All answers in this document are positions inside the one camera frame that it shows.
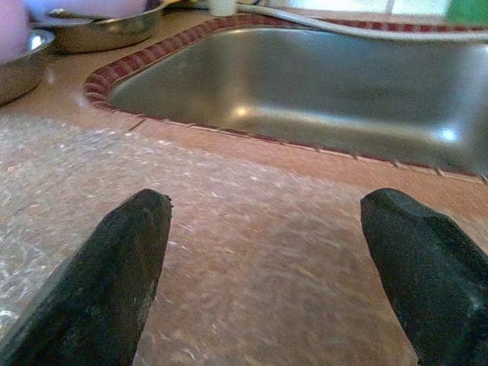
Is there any white counter hose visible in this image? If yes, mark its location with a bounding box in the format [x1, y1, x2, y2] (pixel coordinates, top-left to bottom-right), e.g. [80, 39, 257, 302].
[236, 2, 488, 43]

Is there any purple plastic bowl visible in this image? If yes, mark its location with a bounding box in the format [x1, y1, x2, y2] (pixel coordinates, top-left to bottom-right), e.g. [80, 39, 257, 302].
[26, 0, 152, 20]
[0, 0, 31, 63]

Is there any clear bubble wrap sheet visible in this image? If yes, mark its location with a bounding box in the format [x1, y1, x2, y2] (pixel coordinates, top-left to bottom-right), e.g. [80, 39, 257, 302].
[0, 114, 420, 366]

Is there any round steel dish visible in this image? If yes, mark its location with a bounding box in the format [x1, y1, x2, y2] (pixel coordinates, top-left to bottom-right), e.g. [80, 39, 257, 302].
[45, 2, 168, 54]
[0, 28, 56, 106]

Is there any green dish soap bottle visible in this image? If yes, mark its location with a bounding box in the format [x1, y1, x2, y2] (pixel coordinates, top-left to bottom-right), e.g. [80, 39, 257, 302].
[445, 0, 488, 27]

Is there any stainless steel sink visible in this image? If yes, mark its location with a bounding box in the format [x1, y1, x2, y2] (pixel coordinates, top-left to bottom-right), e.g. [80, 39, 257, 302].
[108, 26, 488, 177]

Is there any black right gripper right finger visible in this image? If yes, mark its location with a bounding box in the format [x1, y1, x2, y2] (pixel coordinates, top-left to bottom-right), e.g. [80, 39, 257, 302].
[360, 188, 488, 366]

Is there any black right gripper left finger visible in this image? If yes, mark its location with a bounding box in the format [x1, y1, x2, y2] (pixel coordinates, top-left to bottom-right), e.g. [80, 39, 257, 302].
[0, 188, 173, 366]

